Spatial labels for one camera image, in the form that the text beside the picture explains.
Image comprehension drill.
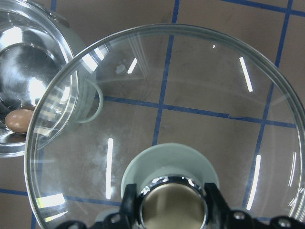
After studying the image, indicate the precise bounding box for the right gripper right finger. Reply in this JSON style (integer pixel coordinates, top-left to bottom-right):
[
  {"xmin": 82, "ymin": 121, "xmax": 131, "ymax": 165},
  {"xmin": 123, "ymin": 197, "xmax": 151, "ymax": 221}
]
[{"xmin": 204, "ymin": 183, "xmax": 233, "ymax": 229}]

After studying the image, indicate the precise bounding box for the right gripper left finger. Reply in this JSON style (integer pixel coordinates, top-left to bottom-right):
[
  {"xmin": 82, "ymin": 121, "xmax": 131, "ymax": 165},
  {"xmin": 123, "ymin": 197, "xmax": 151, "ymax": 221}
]
[{"xmin": 119, "ymin": 184, "xmax": 142, "ymax": 229}]

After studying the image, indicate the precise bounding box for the glass pot lid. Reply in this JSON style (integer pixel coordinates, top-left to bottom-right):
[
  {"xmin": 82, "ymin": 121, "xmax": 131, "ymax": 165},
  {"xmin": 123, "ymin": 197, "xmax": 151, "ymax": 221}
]
[{"xmin": 25, "ymin": 24, "xmax": 305, "ymax": 229}]

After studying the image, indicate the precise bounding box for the brown egg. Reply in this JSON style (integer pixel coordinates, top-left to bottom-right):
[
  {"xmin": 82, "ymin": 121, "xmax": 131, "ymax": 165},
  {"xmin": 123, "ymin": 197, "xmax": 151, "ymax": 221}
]
[{"xmin": 5, "ymin": 109, "xmax": 33, "ymax": 133}]

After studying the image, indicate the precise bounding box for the mint green electric pot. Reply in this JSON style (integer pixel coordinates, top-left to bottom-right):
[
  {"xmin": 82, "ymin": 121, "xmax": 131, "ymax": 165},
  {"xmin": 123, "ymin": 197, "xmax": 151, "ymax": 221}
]
[{"xmin": 0, "ymin": 0, "xmax": 104, "ymax": 158}]

